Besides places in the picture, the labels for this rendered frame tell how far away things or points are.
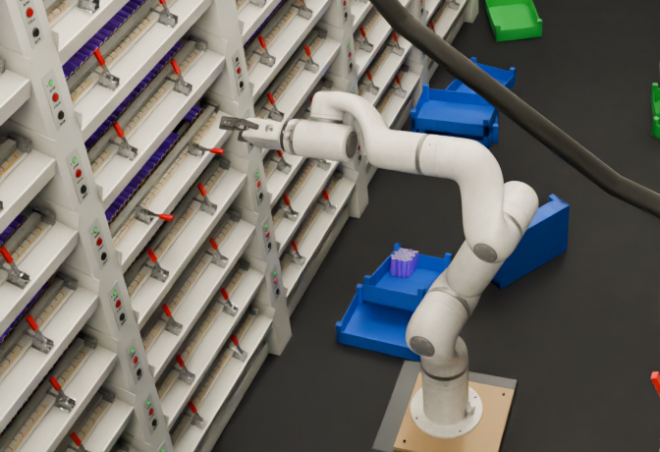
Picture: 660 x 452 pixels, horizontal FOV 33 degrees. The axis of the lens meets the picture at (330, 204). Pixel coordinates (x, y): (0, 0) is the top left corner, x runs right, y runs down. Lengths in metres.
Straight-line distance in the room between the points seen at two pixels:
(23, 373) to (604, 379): 1.81
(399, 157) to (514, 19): 2.77
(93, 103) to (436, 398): 1.15
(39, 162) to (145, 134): 0.41
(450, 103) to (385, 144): 2.02
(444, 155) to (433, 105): 2.07
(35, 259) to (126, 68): 0.48
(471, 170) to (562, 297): 1.44
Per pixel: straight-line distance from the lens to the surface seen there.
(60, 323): 2.50
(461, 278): 2.56
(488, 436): 2.96
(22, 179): 2.27
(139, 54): 2.57
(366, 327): 3.64
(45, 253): 2.38
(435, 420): 2.97
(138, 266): 2.81
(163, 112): 2.70
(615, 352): 3.58
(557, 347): 3.57
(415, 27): 1.24
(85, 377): 2.63
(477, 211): 2.37
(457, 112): 4.39
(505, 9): 5.20
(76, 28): 2.33
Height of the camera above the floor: 2.61
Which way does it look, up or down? 39 degrees down
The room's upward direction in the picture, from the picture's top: 7 degrees counter-clockwise
